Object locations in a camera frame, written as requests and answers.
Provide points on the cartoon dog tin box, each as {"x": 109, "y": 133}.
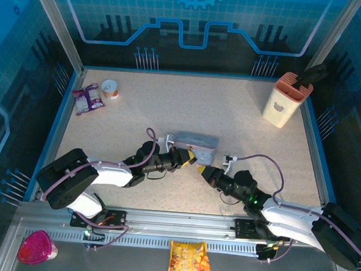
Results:
{"x": 203, "y": 143}

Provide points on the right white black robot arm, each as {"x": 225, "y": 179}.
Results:
{"x": 292, "y": 224}

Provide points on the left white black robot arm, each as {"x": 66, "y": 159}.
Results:
{"x": 109, "y": 174}

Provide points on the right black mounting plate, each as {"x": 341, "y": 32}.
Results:
{"x": 243, "y": 228}

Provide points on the black mounting plate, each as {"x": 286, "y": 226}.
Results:
{"x": 243, "y": 228}
{"x": 117, "y": 219}

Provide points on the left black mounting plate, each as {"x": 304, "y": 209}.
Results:
{"x": 117, "y": 219}

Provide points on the white orange small can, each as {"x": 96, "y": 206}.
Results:
{"x": 110, "y": 88}

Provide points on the yellow chips bag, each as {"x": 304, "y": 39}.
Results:
{"x": 188, "y": 263}

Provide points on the cream knife block orange top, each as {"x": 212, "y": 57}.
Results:
{"x": 280, "y": 108}

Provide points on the purple snack packet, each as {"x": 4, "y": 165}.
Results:
{"x": 88, "y": 99}

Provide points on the pink glitter container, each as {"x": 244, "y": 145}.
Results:
{"x": 36, "y": 248}

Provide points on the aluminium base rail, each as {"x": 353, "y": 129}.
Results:
{"x": 181, "y": 219}

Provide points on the left aluminium frame post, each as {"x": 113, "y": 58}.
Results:
{"x": 56, "y": 24}

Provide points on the aluminium frame post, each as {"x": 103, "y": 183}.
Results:
{"x": 333, "y": 34}
{"x": 56, "y": 24}

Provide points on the right aluminium frame post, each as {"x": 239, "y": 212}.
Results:
{"x": 333, "y": 34}

